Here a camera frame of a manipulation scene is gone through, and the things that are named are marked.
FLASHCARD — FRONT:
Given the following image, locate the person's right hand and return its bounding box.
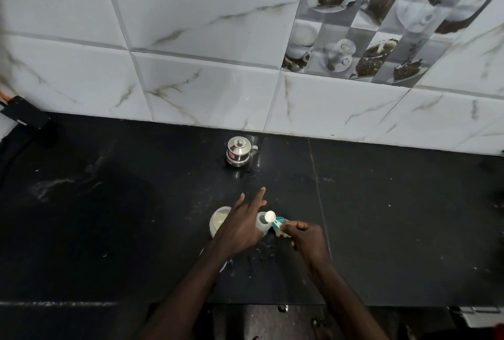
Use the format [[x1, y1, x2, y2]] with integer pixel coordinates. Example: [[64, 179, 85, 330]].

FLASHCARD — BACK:
[[281, 221, 331, 270]]

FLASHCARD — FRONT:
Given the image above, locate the person's left hand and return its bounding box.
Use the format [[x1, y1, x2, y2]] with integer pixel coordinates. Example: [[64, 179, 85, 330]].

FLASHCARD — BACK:
[[212, 187, 267, 259]]

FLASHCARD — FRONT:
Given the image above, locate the teal spoon with white scoop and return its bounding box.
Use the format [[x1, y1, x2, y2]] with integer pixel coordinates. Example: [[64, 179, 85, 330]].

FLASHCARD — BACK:
[[264, 210, 291, 239]]

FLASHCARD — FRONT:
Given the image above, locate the small white plastic bottle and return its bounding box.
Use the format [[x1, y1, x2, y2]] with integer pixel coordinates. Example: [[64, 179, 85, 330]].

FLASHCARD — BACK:
[[256, 212, 273, 236]]

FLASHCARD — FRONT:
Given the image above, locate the person's left forearm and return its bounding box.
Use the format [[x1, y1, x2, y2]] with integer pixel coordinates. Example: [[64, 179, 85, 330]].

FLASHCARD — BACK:
[[136, 240, 238, 340]]

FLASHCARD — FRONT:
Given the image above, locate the person's right forearm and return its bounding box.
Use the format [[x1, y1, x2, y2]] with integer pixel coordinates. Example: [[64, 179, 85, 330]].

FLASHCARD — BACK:
[[305, 253, 390, 340]]

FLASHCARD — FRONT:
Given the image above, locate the white cup of milk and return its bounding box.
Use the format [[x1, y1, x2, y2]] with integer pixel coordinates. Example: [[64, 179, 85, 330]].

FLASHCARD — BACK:
[[209, 206, 233, 239]]

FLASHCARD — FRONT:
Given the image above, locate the small steel pot with lid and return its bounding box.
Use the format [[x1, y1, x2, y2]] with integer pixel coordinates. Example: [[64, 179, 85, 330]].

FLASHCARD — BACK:
[[225, 136, 259, 168]]

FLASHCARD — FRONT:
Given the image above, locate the white plastic container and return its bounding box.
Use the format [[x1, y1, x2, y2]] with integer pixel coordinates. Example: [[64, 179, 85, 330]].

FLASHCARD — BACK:
[[449, 305, 504, 329]]

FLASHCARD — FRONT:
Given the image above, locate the black electrical box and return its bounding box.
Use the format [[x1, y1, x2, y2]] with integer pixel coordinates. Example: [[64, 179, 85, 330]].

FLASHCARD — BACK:
[[0, 95, 50, 130]]

